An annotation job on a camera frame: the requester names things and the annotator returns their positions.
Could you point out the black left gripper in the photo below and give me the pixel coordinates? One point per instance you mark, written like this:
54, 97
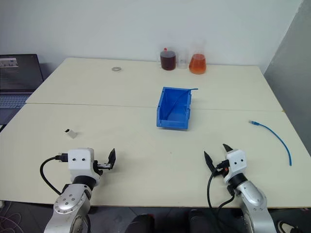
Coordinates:
103, 166

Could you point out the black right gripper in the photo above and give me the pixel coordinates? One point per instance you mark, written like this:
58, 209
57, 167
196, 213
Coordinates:
222, 167

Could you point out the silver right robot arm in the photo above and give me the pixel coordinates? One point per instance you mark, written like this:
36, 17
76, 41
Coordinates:
255, 204

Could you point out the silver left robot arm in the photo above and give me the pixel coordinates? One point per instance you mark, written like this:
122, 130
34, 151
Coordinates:
70, 201

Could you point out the blue plastic storage bin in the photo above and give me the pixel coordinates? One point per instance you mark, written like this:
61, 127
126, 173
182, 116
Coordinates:
173, 114

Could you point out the dark rounded shape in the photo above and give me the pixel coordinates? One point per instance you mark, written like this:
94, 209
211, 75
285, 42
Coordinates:
143, 224

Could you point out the flask with orange liquid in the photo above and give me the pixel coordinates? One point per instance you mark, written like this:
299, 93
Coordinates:
198, 64

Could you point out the clear glass beaker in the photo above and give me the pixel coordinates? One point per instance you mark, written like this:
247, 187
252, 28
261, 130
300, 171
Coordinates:
183, 61

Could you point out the black and white shoe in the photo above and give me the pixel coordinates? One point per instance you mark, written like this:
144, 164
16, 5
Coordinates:
288, 227

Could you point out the jar with dark liquid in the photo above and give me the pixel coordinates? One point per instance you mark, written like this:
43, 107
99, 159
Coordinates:
168, 60

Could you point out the dark grey laptop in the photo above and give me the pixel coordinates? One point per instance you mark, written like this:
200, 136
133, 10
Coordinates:
14, 80

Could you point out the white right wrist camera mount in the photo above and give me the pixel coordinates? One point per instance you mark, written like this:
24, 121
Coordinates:
236, 161

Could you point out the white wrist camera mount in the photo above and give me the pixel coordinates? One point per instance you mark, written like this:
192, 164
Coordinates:
79, 161
236, 161

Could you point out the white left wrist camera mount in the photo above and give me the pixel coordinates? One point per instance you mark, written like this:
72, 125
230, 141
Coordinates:
79, 161

